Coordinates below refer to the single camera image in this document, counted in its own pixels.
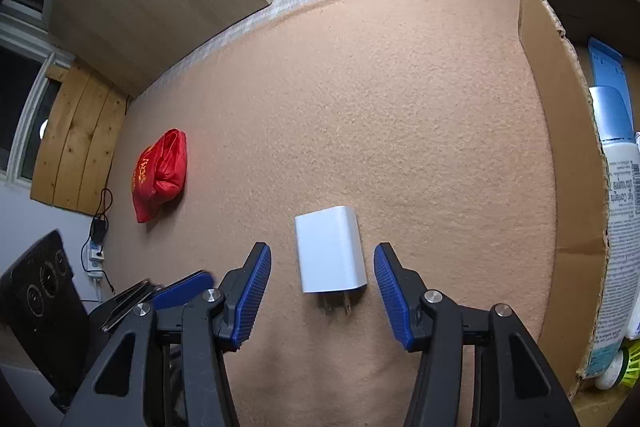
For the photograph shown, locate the white bottle with blue cap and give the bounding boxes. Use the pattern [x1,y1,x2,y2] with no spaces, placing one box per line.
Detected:
[582,86,640,378]

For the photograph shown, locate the cardboard box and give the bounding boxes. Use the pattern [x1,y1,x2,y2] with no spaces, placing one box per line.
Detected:
[516,0,640,400]

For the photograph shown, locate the white power strip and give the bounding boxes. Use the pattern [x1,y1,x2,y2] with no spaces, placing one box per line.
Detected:
[82,239,108,282]

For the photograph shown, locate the white charger plug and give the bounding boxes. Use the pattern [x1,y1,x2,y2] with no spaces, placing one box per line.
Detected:
[295,206,369,314]

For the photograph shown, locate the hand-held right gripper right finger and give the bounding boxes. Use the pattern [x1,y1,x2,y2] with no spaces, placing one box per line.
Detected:
[373,243,581,427]

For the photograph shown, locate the pine plank panel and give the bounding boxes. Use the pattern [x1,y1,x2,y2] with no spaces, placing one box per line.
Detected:
[30,62,130,214]

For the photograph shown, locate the red cloth bag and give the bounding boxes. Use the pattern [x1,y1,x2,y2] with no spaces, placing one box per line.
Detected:
[131,128,188,224]

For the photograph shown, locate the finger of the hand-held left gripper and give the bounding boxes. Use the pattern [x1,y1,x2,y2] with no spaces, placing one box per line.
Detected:
[150,271,215,313]
[100,278,161,334]

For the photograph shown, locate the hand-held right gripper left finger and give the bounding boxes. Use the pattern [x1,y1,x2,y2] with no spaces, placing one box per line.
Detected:
[60,242,273,427]

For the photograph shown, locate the black adapter cable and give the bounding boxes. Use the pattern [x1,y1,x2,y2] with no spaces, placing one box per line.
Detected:
[92,188,113,223]

